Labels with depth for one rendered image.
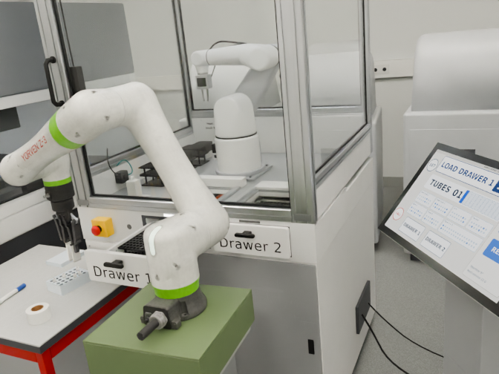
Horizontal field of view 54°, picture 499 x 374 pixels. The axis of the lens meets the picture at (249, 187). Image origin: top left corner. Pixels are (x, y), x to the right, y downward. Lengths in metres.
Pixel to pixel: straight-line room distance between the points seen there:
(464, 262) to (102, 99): 0.97
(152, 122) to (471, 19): 3.66
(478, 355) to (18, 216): 1.87
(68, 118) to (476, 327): 1.18
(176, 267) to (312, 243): 0.54
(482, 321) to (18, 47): 2.05
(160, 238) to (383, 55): 3.76
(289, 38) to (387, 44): 3.27
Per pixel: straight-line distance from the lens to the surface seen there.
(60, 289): 1.84
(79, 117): 1.34
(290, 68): 1.52
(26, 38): 2.47
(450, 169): 1.45
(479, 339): 1.44
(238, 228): 1.72
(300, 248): 1.68
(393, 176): 4.96
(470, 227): 1.30
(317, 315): 1.79
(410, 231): 1.43
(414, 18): 4.73
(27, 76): 2.44
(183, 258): 1.28
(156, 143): 1.42
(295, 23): 1.52
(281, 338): 1.90
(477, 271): 1.23
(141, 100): 1.44
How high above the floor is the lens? 1.56
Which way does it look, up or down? 17 degrees down
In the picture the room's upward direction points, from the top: 6 degrees counter-clockwise
